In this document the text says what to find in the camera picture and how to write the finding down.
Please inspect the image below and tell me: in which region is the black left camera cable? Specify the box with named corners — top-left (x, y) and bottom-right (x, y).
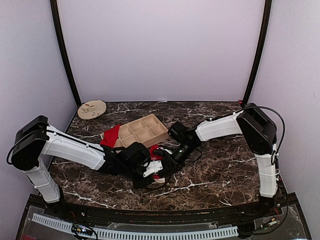
top-left (147, 164), bottom-right (176, 191)

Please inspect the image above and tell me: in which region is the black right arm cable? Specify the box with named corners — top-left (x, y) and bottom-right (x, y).
top-left (209, 106), bottom-right (286, 176)

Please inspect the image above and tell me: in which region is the red snowflake santa sock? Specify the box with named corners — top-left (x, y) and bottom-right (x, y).
top-left (149, 144), bottom-right (166, 184)

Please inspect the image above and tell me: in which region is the wooden compartment tray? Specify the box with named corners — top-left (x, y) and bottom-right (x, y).
top-left (114, 114), bottom-right (169, 148)

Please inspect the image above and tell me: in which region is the plain red sock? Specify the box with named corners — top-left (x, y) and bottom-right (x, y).
top-left (100, 124), bottom-right (121, 148)

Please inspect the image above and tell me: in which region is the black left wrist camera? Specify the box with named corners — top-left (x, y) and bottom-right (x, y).
top-left (143, 160), bottom-right (164, 178)

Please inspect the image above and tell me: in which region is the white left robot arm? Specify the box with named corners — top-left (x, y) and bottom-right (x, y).
top-left (6, 115), bottom-right (163, 218)

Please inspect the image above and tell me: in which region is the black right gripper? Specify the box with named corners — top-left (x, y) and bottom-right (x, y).
top-left (162, 142), bottom-right (198, 176)

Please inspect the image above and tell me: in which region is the bird painted ceramic plate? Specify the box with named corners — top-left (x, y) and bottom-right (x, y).
top-left (77, 100), bottom-right (107, 120)

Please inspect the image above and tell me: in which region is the white slotted cable duct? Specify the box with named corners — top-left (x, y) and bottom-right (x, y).
top-left (31, 213), bottom-right (239, 240)

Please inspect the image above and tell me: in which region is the black right frame post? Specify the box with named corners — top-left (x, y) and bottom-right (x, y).
top-left (239, 0), bottom-right (273, 108)

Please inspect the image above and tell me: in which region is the black frame post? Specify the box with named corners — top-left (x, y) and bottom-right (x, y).
top-left (239, 0), bottom-right (273, 108)
top-left (49, 0), bottom-right (82, 107)

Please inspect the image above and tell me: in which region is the black left frame post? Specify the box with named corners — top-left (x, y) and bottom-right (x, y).
top-left (49, 0), bottom-right (82, 107)

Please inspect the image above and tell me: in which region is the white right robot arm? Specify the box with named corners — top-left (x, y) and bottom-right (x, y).
top-left (153, 103), bottom-right (278, 217)

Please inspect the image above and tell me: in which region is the black front table rail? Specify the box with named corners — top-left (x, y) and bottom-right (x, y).
top-left (24, 189), bottom-right (301, 227)

